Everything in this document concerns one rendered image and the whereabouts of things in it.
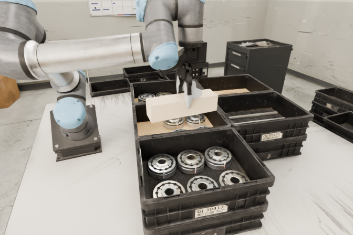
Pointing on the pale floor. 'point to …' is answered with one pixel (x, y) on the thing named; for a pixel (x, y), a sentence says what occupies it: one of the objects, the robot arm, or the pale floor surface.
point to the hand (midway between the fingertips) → (182, 101)
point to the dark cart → (259, 61)
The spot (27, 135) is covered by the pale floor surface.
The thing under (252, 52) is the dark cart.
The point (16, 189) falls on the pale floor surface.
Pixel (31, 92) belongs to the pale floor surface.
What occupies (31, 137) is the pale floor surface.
